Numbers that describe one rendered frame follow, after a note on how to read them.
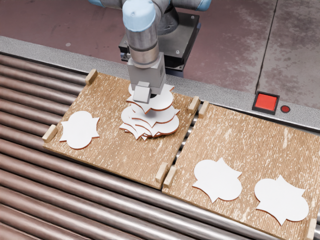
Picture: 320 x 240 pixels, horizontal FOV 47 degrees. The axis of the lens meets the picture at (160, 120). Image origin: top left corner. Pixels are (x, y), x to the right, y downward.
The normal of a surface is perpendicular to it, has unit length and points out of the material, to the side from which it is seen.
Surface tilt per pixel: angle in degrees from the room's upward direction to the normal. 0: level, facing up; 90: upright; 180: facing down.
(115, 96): 0
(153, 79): 90
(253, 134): 0
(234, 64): 0
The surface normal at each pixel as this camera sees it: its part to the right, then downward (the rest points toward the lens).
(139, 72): -0.27, 0.78
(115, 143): -0.07, -0.61
